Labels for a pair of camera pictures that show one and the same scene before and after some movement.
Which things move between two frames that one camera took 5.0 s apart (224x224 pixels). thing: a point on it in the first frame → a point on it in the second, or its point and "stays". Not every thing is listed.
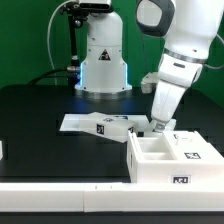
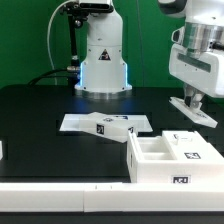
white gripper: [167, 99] → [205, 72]
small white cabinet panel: [170, 125] → [198, 116]
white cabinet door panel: [191, 146] stays
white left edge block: [1, 150] stays
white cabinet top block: [108, 126] stays
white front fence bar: [112, 197] stays
